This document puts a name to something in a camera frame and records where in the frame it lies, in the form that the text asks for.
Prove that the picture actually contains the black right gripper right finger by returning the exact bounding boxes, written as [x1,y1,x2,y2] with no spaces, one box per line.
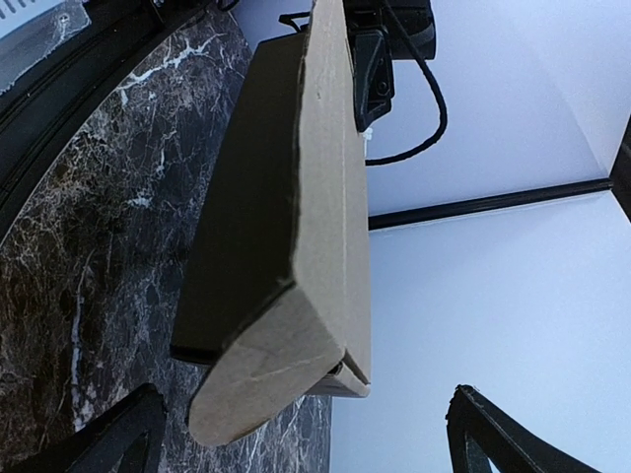
[446,384,594,472]

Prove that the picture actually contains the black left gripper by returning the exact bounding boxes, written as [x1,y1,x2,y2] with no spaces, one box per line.
[350,29,394,131]

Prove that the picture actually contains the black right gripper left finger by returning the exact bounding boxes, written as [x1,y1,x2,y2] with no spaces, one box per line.
[8,383,166,472]

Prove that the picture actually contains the brown cardboard box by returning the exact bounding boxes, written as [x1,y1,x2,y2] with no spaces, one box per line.
[171,1,371,446]

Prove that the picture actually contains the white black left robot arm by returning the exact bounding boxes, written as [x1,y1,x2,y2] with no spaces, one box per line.
[343,1,436,132]

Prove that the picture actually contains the black left frame post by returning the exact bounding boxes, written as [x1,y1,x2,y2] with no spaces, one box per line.
[368,178,613,231]

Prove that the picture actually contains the black front table rail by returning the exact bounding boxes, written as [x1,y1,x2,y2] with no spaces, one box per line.
[1,1,208,233]

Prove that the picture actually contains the white slotted cable duct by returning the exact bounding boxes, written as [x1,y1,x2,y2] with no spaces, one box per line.
[1,0,83,38]

